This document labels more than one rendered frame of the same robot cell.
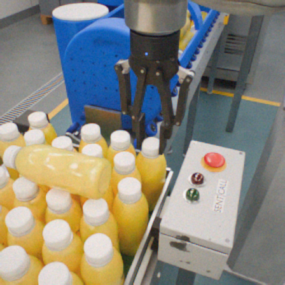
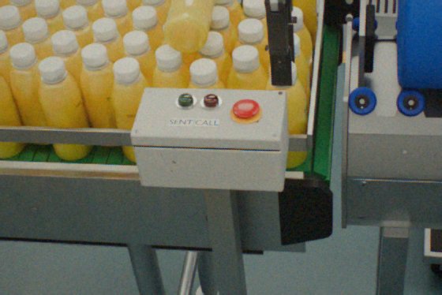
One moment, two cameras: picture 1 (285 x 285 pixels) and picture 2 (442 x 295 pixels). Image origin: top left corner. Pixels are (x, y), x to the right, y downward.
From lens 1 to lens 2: 1.07 m
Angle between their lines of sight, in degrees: 59
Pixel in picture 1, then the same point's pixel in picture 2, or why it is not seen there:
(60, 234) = (131, 41)
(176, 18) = not seen: outside the picture
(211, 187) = (203, 115)
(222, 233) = (144, 128)
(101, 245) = (125, 67)
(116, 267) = (123, 96)
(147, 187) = not seen: hidden behind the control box
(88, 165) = (179, 11)
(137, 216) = not seen: hidden behind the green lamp
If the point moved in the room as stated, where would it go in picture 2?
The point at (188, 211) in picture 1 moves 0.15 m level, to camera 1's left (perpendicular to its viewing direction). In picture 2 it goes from (165, 102) to (148, 40)
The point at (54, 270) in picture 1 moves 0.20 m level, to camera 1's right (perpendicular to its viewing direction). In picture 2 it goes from (98, 49) to (114, 134)
